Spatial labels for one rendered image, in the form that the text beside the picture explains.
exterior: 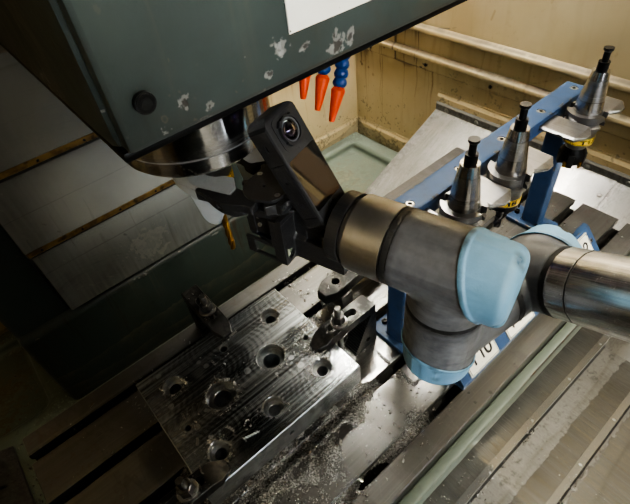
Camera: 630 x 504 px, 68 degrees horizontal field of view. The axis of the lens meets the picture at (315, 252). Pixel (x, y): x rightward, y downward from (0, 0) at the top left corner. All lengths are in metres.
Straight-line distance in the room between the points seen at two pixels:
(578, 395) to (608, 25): 0.81
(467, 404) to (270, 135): 0.60
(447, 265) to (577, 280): 0.15
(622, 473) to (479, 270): 0.75
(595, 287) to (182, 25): 0.39
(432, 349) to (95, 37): 0.37
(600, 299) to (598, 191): 0.96
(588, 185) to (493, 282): 1.07
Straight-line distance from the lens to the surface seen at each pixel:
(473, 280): 0.38
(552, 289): 0.50
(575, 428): 1.08
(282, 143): 0.41
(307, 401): 0.75
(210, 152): 0.44
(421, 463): 0.81
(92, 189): 1.00
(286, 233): 0.47
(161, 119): 0.26
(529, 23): 1.41
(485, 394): 0.87
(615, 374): 1.20
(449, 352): 0.46
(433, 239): 0.39
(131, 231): 1.08
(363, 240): 0.40
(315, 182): 0.43
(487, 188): 0.72
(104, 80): 0.24
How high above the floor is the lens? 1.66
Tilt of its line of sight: 45 degrees down
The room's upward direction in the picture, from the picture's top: 8 degrees counter-clockwise
